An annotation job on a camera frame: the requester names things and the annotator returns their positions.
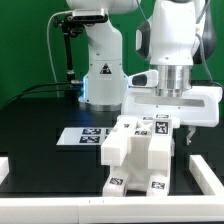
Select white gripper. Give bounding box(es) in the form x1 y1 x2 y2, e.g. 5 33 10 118
121 86 222 145

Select white chair seat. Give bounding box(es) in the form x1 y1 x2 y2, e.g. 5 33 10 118
124 131 172 193

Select white chair back frame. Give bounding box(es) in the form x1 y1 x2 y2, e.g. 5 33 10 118
101 114 180 171

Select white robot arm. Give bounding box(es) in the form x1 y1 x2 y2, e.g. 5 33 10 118
66 0 222 131

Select white tag sheet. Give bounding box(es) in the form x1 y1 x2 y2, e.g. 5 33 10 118
57 127 112 145

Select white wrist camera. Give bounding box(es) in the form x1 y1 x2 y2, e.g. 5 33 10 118
128 69 158 88

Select white U-shaped fixture wall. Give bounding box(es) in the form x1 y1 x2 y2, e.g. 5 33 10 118
0 155 224 224

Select grey camera on stand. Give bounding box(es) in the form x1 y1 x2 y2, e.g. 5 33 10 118
72 9 105 22

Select black camera stand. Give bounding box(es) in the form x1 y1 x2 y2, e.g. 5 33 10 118
53 14 109 101

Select black cables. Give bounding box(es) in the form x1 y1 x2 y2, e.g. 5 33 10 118
1 79 84 109

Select white camera cable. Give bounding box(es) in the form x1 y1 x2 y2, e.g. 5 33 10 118
46 10 74 98

